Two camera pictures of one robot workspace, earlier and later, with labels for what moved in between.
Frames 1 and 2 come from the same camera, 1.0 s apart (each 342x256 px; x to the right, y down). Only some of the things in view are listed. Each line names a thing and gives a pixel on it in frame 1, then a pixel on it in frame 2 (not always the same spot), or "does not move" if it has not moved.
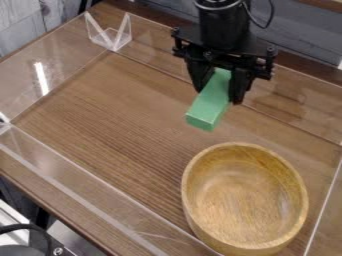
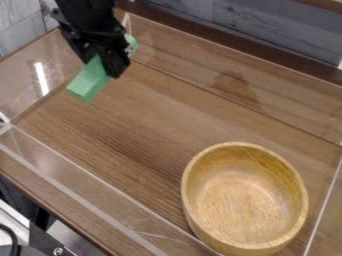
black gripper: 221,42 to 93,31
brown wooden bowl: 243,199 does not move
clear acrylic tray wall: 94,146 does not move
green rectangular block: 212,100 to 92,77
